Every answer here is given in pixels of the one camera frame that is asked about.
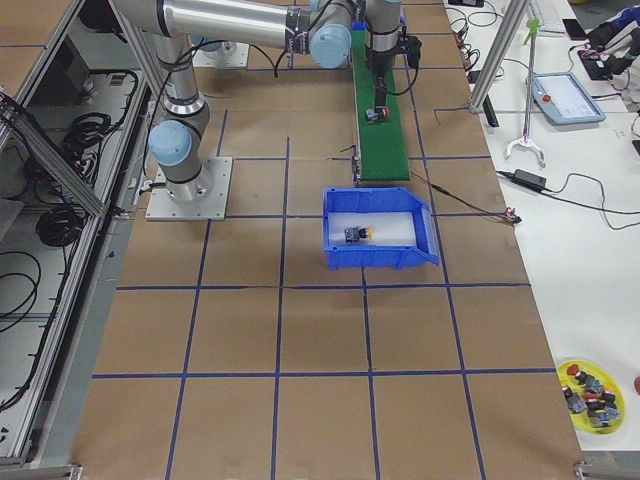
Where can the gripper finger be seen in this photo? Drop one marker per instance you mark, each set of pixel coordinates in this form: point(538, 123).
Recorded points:
point(380, 90)

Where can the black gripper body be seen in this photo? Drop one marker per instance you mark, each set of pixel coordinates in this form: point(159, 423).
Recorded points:
point(378, 63)

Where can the red push button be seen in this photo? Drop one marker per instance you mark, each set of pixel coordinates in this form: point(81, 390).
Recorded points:
point(377, 114)

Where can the yellow push button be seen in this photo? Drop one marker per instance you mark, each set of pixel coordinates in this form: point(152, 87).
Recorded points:
point(357, 234)

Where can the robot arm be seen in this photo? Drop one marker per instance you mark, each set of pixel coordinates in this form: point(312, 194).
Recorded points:
point(278, 101)

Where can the green conveyor belt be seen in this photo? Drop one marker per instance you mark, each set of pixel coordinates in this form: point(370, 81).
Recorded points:
point(382, 151)

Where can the right blue bin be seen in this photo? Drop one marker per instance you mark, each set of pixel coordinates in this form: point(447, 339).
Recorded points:
point(374, 200)

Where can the right white foam pad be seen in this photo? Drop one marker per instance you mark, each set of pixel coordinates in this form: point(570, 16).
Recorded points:
point(389, 228)

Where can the grabber stick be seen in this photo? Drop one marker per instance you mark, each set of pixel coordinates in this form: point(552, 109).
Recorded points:
point(525, 141)

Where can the black power adapter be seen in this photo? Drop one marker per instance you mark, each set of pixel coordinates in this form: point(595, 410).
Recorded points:
point(529, 180)

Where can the teach pendant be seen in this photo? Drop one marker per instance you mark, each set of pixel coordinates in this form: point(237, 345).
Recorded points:
point(564, 100)

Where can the yellow plate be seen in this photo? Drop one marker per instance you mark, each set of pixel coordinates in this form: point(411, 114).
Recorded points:
point(594, 401)

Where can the aluminium frame post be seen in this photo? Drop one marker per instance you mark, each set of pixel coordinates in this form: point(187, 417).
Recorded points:
point(501, 43)

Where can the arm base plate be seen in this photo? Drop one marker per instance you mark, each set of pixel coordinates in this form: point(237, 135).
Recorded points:
point(204, 198)

